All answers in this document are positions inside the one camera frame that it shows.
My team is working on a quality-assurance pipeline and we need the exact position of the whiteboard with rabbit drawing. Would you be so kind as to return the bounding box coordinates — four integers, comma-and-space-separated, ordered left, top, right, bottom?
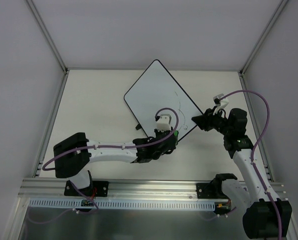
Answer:
123, 59, 203, 141

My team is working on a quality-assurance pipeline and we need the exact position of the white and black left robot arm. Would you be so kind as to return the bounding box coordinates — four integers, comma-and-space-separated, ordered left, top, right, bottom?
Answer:
53, 130, 179, 196

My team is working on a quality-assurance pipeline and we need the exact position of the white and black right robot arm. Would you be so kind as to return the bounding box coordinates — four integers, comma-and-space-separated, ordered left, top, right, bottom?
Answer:
192, 108, 292, 240

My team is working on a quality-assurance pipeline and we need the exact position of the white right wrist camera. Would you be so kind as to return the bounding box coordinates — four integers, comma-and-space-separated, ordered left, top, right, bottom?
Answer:
213, 93, 229, 115

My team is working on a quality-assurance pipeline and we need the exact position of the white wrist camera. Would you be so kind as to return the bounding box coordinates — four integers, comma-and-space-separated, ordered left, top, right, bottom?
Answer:
155, 114, 172, 132
213, 93, 229, 115

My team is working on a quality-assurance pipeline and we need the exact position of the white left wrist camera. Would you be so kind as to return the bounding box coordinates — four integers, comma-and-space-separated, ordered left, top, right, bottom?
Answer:
155, 114, 172, 132

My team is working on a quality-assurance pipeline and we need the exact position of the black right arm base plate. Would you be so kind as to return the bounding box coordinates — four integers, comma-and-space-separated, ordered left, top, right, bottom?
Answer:
196, 182, 218, 199

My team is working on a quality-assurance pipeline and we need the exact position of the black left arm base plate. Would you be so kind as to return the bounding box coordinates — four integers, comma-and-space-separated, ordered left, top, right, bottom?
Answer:
64, 180, 109, 198

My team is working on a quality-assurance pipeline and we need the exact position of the right aluminium frame post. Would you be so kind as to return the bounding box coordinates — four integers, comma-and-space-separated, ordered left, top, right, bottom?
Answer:
239, 0, 289, 75

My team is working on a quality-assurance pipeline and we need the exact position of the aluminium frame post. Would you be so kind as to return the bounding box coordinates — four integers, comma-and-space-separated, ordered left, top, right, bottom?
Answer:
239, 0, 289, 75
24, 0, 68, 74

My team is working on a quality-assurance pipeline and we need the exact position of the left aluminium frame post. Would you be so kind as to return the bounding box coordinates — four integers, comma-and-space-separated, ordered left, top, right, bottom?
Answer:
24, 0, 68, 74

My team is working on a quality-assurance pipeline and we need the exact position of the aluminium mounting rail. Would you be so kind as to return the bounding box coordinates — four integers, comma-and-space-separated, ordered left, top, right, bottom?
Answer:
17, 176, 289, 201

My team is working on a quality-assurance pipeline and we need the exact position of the white slotted cable duct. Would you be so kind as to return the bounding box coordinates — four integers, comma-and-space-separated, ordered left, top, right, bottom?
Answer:
28, 198, 216, 212

